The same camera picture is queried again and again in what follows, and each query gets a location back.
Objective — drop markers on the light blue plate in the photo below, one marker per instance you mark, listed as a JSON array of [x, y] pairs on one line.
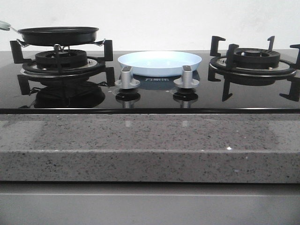
[[159, 63]]

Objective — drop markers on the black frying pan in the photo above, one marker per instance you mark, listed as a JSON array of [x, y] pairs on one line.
[[65, 36]]

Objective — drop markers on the left silver stove knob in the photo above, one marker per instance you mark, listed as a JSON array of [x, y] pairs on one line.
[[127, 81]]

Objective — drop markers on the silver stove knob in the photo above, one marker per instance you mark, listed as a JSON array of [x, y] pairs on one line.
[[127, 81], [186, 80]]

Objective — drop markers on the right silver stove knob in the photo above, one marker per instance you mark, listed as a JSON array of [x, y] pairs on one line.
[[186, 80]]

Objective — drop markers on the right black burner grate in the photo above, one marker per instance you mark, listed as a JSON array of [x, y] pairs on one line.
[[252, 67]]

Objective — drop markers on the black burner grate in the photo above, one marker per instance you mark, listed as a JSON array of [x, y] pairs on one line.
[[62, 67], [252, 67]]

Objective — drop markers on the left black burner grate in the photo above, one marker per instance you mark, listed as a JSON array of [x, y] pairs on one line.
[[62, 67]]

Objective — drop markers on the black glass gas cooktop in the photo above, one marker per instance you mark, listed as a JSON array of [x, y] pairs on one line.
[[216, 93]]

